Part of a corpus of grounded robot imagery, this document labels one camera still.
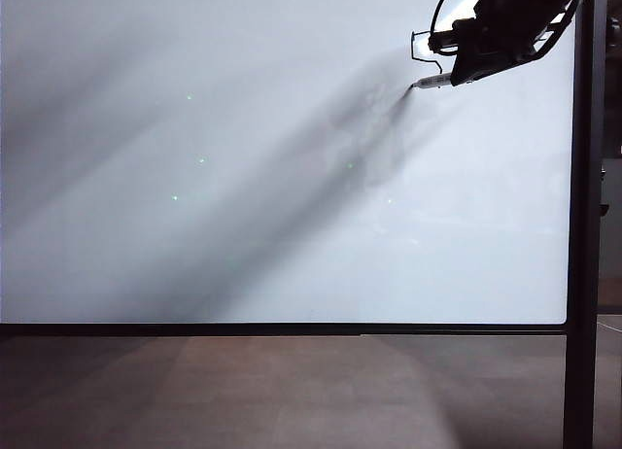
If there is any black metal stand post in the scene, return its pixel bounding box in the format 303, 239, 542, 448
562, 0, 608, 449

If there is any white whiteboard with black frame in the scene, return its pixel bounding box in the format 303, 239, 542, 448
0, 0, 578, 338

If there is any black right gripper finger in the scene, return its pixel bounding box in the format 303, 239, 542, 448
427, 18, 476, 54
449, 44, 536, 87

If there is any black cable with grey sleeve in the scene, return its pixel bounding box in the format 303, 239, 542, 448
529, 0, 585, 57

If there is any white marker pen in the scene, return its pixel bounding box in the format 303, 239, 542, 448
410, 73, 456, 91

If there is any black looped cable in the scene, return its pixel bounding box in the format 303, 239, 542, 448
430, 0, 480, 57

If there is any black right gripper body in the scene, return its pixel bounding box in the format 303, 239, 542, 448
471, 0, 590, 56

